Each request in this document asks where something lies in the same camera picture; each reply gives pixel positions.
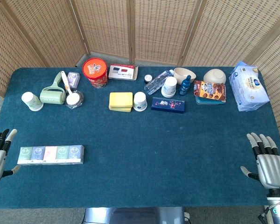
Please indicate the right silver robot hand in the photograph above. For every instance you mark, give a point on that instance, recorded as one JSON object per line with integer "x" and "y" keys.
{"x": 270, "y": 168}

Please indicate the pastel tissue multipack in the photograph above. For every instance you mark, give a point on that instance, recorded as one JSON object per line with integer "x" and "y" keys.
{"x": 51, "y": 154}

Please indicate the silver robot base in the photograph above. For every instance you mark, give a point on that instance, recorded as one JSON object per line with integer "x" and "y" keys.
{"x": 134, "y": 215}

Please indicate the large blue white tissue pack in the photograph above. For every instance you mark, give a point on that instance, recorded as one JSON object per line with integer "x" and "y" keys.
{"x": 248, "y": 87}

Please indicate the small purple box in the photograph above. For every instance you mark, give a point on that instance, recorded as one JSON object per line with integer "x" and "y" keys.
{"x": 73, "y": 79}

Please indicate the white paper cup green print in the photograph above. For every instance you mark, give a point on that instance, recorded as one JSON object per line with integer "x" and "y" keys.
{"x": 31, "y": 100}

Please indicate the green lint roller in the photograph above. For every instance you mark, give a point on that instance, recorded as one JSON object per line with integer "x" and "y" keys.
{"x": 53, "y": 92}

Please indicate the teal flat container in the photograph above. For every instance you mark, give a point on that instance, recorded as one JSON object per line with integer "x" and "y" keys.
{"x": 206, "y": 102}

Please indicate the brown cookie box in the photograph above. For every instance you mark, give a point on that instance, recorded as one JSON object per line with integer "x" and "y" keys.
{"x": 210, "y": 91}

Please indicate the white dish brush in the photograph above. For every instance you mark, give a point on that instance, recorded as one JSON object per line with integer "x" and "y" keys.
{"x": 70, "y": 92}

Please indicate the beige bowl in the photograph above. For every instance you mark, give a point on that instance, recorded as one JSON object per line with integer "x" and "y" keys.
{"x": 184, "y": 74}
{"x": 214, "y": 75}

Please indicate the blue spray bottle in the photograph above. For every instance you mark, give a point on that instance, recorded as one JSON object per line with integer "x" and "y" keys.
{"x": 184, "y": 86}

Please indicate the dark blue long box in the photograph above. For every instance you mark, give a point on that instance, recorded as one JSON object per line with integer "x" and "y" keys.
{"x": 168, "y": 105}

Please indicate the white paper cup blue print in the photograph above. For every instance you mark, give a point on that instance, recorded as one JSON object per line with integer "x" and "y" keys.
{"x": 140, "y": 101}
{"x": 169, "y": 86}

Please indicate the red instant noodle tub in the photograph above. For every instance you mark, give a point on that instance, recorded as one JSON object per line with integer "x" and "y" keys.
{"x": 95, "y": 72}

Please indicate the yellow sponge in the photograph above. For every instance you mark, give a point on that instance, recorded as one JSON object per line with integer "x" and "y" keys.
{"x": 121, "y": 101}

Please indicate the clear plastic water bottle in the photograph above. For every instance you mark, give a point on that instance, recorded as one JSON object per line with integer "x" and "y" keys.
{"x": 156, "y": 82}

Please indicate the small dark jar white lid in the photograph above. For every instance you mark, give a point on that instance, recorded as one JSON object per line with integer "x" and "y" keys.
{"x": 148, "y": 78}

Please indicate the white red blue card box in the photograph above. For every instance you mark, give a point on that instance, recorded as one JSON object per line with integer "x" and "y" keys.
{"x": 122, "y": 72}

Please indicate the wicker folding screen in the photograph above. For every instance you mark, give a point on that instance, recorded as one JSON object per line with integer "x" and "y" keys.
{"x": 154, "y": 30}

